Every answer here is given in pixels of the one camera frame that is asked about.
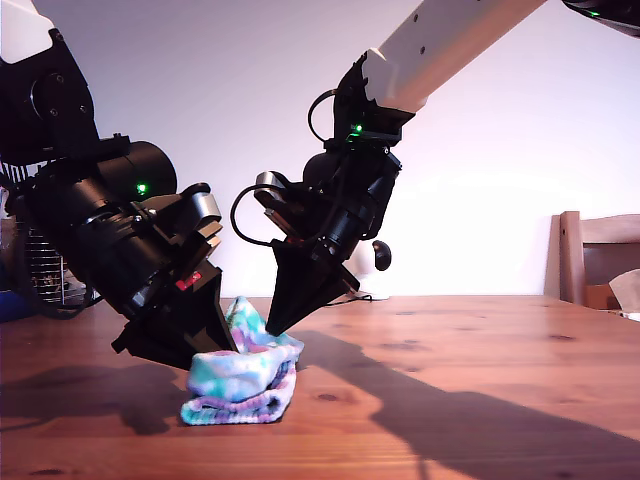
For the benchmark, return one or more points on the white round security camera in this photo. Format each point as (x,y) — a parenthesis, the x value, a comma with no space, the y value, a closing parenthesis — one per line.
(372,282)

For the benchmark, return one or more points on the wooden chair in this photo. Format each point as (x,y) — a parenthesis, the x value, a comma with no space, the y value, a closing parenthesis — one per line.
(570,250)

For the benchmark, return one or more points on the blue plastic container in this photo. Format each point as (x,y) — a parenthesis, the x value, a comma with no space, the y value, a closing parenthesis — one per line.
(12,307)

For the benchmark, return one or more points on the beige paper sheet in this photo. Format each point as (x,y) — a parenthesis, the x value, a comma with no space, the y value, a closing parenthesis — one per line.
(627,290)

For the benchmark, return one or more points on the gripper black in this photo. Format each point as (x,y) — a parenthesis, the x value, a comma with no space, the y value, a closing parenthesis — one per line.
(125,265)
(345,235)

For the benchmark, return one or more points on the tie-dye sock with black lettering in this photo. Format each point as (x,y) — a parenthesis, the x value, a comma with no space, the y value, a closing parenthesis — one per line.
(235,370)

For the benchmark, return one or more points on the white paper item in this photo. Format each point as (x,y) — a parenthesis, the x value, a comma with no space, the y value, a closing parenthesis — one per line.
(632,317)

